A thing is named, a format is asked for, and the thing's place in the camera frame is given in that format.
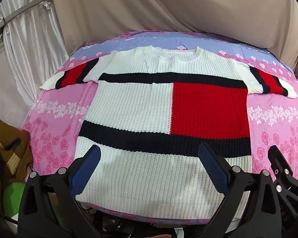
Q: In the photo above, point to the brown cloth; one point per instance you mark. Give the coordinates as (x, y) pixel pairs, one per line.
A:
(17, 153)

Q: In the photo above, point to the green object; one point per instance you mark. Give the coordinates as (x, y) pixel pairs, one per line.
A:
(13, 198)

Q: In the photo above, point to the grey metal bar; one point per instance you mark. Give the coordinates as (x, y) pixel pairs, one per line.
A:
(22, 8)

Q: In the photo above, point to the white satin curtain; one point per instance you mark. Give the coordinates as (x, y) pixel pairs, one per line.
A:
(32, 42)

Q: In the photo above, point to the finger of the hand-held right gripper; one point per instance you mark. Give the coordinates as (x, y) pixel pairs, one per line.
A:
(279, 160)

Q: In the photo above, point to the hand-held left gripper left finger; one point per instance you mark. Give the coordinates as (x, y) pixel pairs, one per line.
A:
(87, 167)

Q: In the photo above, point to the white red navy knit sweater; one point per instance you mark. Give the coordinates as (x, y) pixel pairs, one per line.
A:
(129, 104)

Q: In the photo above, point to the beige backdrop cloth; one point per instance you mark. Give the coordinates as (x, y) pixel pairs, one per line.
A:
(164, 5)

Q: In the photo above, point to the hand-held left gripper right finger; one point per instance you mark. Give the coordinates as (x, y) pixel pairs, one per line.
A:
(212, 167)

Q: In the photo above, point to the pink floral blanket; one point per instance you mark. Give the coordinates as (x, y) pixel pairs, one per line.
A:
(54, 119)

